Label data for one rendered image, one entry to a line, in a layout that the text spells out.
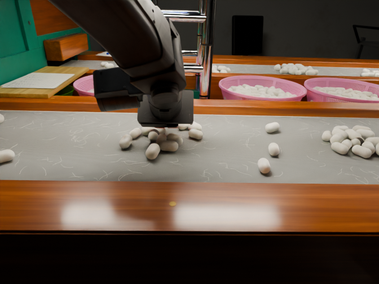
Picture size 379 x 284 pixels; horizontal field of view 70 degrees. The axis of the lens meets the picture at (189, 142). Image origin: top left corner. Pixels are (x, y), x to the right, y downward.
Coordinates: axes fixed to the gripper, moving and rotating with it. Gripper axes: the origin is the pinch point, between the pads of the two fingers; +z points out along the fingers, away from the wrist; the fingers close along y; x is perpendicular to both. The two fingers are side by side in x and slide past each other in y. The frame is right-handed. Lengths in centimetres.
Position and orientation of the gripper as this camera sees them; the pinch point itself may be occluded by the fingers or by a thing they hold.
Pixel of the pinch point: (167, 121)
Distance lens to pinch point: 58.5
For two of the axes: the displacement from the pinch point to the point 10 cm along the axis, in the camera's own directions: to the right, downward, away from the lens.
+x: -0.1, 9.7, -2.4
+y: -10.0, -0.2, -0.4
